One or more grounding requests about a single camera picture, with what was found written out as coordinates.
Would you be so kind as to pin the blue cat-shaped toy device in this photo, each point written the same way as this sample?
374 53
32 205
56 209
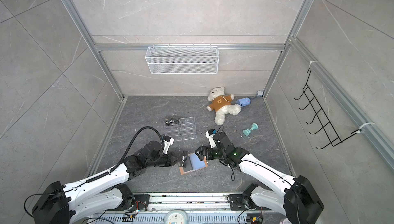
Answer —
243 102

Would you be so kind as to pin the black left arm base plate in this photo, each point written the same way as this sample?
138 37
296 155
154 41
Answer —
136 202

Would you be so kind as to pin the clear plastic card sleeves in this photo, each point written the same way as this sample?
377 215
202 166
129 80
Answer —
194 163

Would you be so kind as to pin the white round timer device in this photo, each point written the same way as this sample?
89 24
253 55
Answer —
176 217

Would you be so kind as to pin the aluminium rail front frame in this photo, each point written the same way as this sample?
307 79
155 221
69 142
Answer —
204 208

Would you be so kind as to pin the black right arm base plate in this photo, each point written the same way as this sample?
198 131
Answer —
239 202

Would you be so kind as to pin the clear acrylic tiered holder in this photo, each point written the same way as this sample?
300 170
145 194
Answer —
186 130

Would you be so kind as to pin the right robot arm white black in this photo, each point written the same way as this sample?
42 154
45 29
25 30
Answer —
295 198

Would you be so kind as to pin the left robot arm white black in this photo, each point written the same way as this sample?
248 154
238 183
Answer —
107 190

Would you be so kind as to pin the black wire hook rack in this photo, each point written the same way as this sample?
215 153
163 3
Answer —
320 117

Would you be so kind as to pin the black credit card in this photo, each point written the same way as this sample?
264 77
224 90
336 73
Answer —
171 121

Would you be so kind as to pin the white teddy bear brown shirt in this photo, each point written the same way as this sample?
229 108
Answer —
221 104

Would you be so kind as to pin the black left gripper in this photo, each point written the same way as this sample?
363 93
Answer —
171 158

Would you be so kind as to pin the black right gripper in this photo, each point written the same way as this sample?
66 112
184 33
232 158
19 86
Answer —
202 153

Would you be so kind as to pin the white wire mesh basket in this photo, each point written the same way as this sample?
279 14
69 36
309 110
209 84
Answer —
182 59

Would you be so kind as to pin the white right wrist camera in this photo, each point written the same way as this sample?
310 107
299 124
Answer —
209 134

